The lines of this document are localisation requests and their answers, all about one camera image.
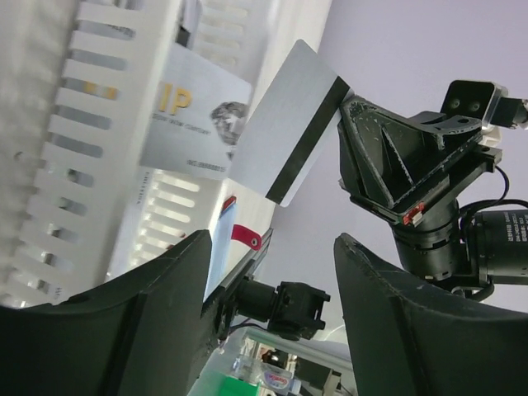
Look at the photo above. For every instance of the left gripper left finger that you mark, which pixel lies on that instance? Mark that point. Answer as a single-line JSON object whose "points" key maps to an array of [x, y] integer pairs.
{"points": [[134, 335]]}

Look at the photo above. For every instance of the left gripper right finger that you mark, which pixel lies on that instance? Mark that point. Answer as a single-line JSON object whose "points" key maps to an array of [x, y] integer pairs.
{"points": [[408, 337]]}

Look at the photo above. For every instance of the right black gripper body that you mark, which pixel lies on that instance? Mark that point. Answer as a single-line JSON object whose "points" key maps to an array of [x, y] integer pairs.
{"points": [[409, 173]]}

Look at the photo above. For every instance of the white plastic basket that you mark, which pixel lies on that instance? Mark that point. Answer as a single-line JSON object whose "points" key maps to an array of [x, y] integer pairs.
{"points": [[77, 82]]}

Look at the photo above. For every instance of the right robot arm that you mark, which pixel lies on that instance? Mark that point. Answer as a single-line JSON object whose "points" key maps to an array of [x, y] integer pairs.
{"points": [[494, 243]]}

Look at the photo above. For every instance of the plastic water bottle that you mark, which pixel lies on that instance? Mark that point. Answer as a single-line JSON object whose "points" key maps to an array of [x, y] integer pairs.
{"points": [[263, 375]]}

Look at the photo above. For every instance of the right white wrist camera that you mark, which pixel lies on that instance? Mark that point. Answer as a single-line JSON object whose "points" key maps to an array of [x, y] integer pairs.
{"points": [[488, 102]]}

